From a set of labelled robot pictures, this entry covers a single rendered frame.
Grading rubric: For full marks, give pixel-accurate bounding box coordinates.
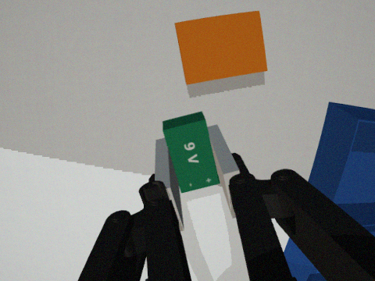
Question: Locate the blue rack of bins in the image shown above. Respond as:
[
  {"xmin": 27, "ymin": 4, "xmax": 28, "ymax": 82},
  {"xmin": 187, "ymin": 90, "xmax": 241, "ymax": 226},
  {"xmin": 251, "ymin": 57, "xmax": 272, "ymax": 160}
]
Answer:
[{"xmin": 284, "ymin": 102, "xmax": 375, "ymax": 281}]

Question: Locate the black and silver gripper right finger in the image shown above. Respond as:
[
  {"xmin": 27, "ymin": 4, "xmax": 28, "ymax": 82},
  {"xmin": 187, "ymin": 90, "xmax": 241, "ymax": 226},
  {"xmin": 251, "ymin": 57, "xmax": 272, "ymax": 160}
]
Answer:
[{"xmin": 208, "ymin": 125, "xmax": 375, "ymax": 281}]

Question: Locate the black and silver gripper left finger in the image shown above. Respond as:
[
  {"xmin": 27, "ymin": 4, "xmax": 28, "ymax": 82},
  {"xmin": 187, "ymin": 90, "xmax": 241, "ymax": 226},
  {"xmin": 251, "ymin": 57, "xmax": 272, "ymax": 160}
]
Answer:
[{"xmin": 78, "ymin": 138, "xmax": 191, "ymax": 281}]

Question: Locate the orange flat square pad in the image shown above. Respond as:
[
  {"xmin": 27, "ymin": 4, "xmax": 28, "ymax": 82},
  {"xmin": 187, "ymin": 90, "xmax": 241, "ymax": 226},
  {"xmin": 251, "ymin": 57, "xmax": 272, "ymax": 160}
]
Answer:
[{"xmin": 175, "ymin": 11, "xmax": 267, "ymax": 85}]

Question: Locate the green battery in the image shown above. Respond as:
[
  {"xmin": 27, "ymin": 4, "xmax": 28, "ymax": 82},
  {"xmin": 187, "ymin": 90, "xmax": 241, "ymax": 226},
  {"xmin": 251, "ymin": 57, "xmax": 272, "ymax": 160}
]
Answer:
[{"xmin": 162, "ymin": 112, "xmax": 220, "ymax": 193}]

